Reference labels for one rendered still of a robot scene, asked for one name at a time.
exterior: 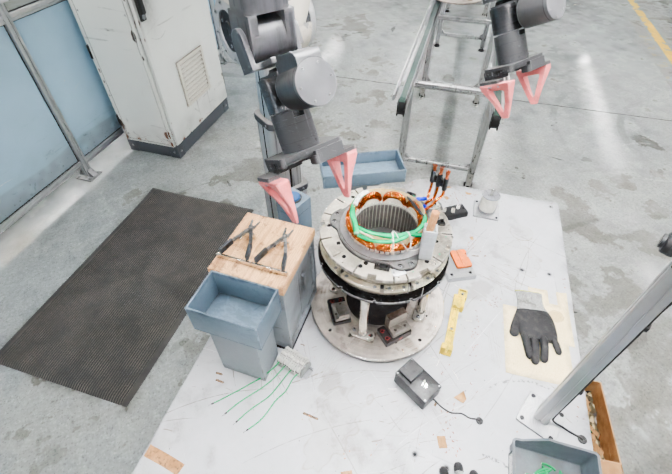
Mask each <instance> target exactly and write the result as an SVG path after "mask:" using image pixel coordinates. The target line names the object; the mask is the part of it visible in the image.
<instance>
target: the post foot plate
mask: <svg viewBox="0 0 672 474"><path fill-rule="evenodd" d="M544 401H545V399H544V398H542V397H541V396H539V395H538V394H536V393H535V392H533V391H530V392H529V394H528V396H527V398H526V400H525V402H524V403H523V405H522V407H521V409H520V411H519V413H518V414H517V416H516V420H518V421H519V422H520V423H522V424H523V425H524V426H526V427H527V428H529V429H530V430H531V431H533V432H534V433H536V434H537V435H538V436H540V437H541V438H549V439H553V440H556V439H557V437H558V434H559V432H560V430H561V428H562V427H560V426H558V425H556V424H555V423H553V421H552V419H551V420H550V421H549V422H548V423H547V424H546V425H544V424H543V423H541V420H540V419H539V420H537V419H536V418H534V414H535V413H536V412H537V411H536V410H537V409H538V407H539V406H540V405H541V404H542V403H543V402H544ZM566 417H567V414H566V413H564V412H563V411H562V412H561V413H560V414H559V415H558V416H557V417H556V418H555V419H554V420H555V421H556V422H557V423H558V424H560V425H562V426H563V423H564V421H565V419H566Z"/></svg>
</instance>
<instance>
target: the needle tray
mask: <svg viewBox="0 0 672 474"><path fill-rule="evenodd" d="M340 166H341V171H342V177H343V180H344V163H343V162H340ZM319 167H320V173H321V178H322V184H323V189H328V188H339V186H338V183H337V181H336V179H335V177H334V175H333V173H332V170H331V168H330V166H329V164H328V162H327V161H325V162H323V163H320V164H319ZM406 172H407V170H406V167H405V165H404V163H403V160H402V158H401V156H400V153H399V151H398V149H394V150H382V151H370V152H357V157H356V161H355V166H354V170H353V175H352V181H351V191H352V190H355V189H358V188H363V190H367V186H379V185H380V184H384V183H395V182H405V178H406ZM344 183H345V180H344Z"/></svg>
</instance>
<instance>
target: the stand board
mask: <svg viewBox="0 0 672 474"><path fill-rule="evenodd" d="M252 219H253V224H252V225H253V226H254V225H256V224H257V223H258V222H259V221H260V223H259V225H258V226H257V227H256V228H255V229H254V230H253V233H255V236H256V239H255V240H254V239H253V241H252V251H251V255H250V258H249V260H247V261H251V262H254V257H255V256H256V255H257V254H258V253H259V252H260V251H261V250H262V249H263V248H264V247H267V246H269V245H270V244H272V243H273V242H275V241H276V240H277V239H279V238H280V237H282V234H283V232H284V229H285V227H286V228H287V229H286V234H288V233H290V232H291V231H292V230H293V229H294V231H293V232H292V234H291V235H290V236H289V238H287V242H289V245H290V248H289V249H288V248H287V256H288V258H287V263H286V267H285V270H284V271H287V272H288V276H287V277H286V276H283V275H279V274H275V273H272V272H268V271H264V270H261V269H257V268H254V267H252V266H251V267H250V266H246V265H243V264H239V263H236V262H232V261H228V260H225V259H221V258H217V256H216V257H215V258H214V260H213V261H212V263H211V264H210V265H209V267H208V268H207V269H208V272H210V271H211V270H213V271H217V272H220V273H224V274H227V275H231V276H234V277H238V278H241V279H245V280H248V281H252V282H255V283H259V284H262V285H266V286H269V287H273V288H276V289H278V291H279V295H281V296H284V295H285V293H286V291H287V289H288V287H289V285H290V283H291V281H292V279H293V277H294V275H295V273H296V271H297V269H298V267H299V265H300V264H301V262H302V260H303V258H304V256H305V254H306V252H307V250H308V248H309V246H310V244H311V242H312V240H313V238H314V236H315V229H314V228H310V227H306V226H302V225H298V224H294V223H290V222H286V221H282V220H277V219H273V218H269V217H265V216H261V215H257V214H253V213H249V212H247V214H246V215H245V216H244V218H243V219H242V221H241V222H240V223H239V225H238V226H237V228H236V229H235V230H234V232H233V233H232V235H231V236H230V237H229V239H230V238H233V237H235V236H236V235H238V234H239V233H241V232H242V231H244V230H245V229H247V228H248V226H249V224H250V222H251V220H252ZM229 239H228V240H229ZM248 243H249V238H246V237H244V236H242V238H241V239H238V240H236V241H235V242H234V244H233V245H231V246H230V247H229V248H228V249H227V250H226V251H225V252H223V253H222V254H225V255H229V256H232V257H236V258H240V259H243V260H245V253H246V249H247V246H248ZM283 253H284V247H281V246H278V245H277V246H276V248H274V247H273V248H272V249H271V250H269V251H268V253H267V254H266V255H265V256H264V257H263V258H262V259H261V260H260V261H259V262H258V264H262V265H265V266H269V267H273V268H276V269H280V270H282V269H281V263H282V258H283ZM254 263H255V262H254Z"/></svg>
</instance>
